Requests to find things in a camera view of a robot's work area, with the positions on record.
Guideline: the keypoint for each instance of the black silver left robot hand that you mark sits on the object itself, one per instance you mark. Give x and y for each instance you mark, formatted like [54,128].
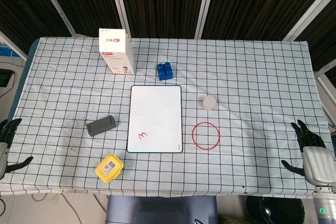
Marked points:
[4,153]

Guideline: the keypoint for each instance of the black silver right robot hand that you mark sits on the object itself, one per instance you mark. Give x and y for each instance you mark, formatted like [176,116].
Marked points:
[319,163]

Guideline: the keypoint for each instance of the grey whiteboard eraser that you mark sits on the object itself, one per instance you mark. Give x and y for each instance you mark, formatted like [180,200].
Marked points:
[101,126]

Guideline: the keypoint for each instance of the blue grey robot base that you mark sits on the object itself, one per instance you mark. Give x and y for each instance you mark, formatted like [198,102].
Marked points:
[160,209]

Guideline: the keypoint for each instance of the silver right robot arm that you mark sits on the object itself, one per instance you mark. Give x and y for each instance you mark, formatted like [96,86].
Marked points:
[324,205]

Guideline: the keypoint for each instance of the green container with yellow lid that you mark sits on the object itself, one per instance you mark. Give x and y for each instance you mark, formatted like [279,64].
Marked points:
[109,169]

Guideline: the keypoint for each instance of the white checkered tablecloth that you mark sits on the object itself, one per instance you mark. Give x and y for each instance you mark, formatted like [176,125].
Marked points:
[236,77]

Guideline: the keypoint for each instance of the small white plastic jar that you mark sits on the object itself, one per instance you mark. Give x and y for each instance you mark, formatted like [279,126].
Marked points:
[209,102]

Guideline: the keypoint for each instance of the white desk lamp box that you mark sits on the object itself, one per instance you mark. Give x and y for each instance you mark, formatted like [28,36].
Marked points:
[115,51]

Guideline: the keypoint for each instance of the blue toy building block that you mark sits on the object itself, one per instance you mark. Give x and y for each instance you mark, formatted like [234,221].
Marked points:
[165,72]

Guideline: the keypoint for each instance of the white aluminium frame post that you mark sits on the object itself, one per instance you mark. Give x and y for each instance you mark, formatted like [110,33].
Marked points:
[119,1]
[206,3]
[309,11]
[56,5]

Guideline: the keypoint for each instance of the white whiteboard with black frame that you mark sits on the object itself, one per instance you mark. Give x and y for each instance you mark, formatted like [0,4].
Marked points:
[155,113]

